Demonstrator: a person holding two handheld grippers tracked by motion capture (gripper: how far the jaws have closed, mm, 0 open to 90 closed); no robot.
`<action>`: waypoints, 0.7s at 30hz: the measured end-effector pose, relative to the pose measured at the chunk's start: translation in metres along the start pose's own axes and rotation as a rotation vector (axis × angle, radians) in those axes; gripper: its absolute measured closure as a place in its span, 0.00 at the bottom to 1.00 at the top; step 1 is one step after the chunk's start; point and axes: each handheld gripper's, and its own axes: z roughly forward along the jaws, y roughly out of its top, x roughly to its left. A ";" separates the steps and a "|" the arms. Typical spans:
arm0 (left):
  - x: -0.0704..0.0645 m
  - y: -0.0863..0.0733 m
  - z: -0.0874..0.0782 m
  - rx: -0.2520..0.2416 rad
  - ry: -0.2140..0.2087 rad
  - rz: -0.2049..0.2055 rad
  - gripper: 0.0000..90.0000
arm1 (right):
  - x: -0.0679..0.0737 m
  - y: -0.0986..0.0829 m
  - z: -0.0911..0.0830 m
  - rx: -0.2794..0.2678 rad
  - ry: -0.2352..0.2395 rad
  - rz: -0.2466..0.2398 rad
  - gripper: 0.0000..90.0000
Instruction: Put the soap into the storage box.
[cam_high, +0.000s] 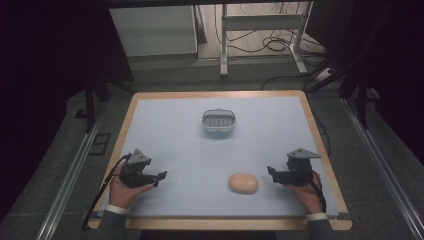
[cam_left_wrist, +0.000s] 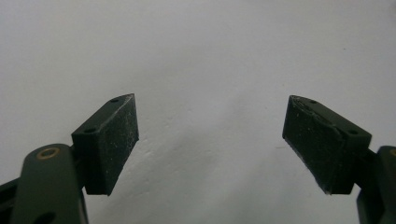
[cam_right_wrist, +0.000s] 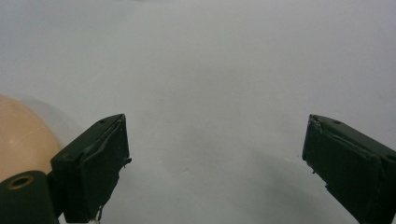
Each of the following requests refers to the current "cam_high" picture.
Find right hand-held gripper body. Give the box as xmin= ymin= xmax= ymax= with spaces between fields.
xmin=278 ymin=147 xmax=323 ymax=187

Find black metal stand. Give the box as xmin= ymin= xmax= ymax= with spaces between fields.
xmin=305 ymin=49 xmax=382 ymax=130
xmin=74 ymin=79 xmax=136 ymax=135

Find white power strip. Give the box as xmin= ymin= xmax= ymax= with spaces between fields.
xmin=314 ymin=67 xmax=335 ymax=83

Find peach soap bar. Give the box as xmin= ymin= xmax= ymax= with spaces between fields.
xmin=228 ymin=172 xmax=260 ymax=195

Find white metal desk frame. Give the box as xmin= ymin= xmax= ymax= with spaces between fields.
xmin=219 ymin=1 xmax=315 ymax=78

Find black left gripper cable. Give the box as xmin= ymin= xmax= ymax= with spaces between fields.
xmin=81 ymin=152 xmax=133 ymax=232

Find white cabinet panel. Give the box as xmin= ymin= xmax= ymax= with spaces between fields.
xmin=108 ymin=4 xmax=199 ymax=58

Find black floor cables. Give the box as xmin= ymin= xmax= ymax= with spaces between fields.
xmin=213 ymin=2 xmax=329 ymax=68

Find metal floor rail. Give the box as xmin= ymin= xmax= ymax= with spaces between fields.
xmin=342 ymin=97 xmax=424 ymax=240
xmin=34 ymin=109 xmax=105 ymax=240

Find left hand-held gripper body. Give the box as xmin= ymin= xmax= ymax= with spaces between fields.
xmin=118 ymin=148 xmax=158 ymax=189

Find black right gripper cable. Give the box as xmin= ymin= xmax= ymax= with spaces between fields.
xmin=309 ymin=169 xmax=328 ymax=214

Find black floor bracket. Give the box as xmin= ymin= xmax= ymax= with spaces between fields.
xmin=88 ymin=132 xmax=112 ymax=156

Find dark curtain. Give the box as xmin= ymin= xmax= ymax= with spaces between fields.
xmin=304 ymin=0 xmax=424 ymax=165
xmin=0 ymin=0 xmax=135 ymax=221

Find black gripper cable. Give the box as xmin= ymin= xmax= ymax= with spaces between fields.
xmin=309 ymin=169 xmax=328 ymax=214
xmin=81 ymin=152 xmax=133 ymax=232

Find grey soap dish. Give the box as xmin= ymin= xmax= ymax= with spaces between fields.
xmin=200 ymin=108 xmax=237 ymax=134

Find person's left hand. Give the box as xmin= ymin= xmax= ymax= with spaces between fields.
xmin=108 ymin=162 xmax=155 ymax=210

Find light blue table mat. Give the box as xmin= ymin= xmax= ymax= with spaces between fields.
xmin=99 ymin=96 xmax=340 ymax=218

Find wooden table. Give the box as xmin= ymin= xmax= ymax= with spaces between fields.
xmin=87 ymin=89 xmax=354 ymax=232

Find person's right hand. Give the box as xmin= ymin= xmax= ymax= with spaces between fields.
xmin=284 ymin=171 xmax=324 ymax=216

